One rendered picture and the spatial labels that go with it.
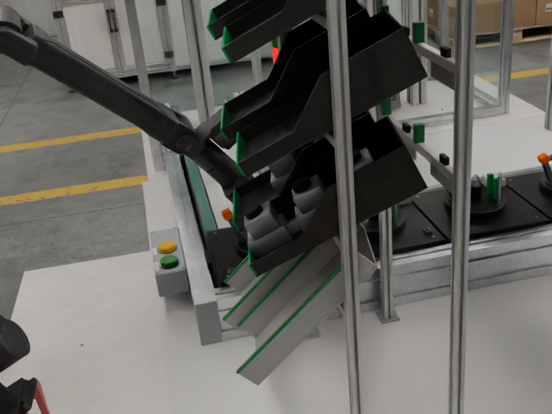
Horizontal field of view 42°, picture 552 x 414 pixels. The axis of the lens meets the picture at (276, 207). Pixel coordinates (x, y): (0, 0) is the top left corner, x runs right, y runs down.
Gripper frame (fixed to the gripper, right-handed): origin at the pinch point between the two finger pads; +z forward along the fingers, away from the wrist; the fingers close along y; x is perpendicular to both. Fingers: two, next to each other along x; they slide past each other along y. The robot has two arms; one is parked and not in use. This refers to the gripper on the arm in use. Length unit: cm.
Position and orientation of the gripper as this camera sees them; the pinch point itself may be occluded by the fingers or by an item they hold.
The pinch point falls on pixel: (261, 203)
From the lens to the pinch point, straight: 154.0
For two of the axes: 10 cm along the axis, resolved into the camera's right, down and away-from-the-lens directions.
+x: -7.1, 6.9, 1.5
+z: 6.7, 5.9, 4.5
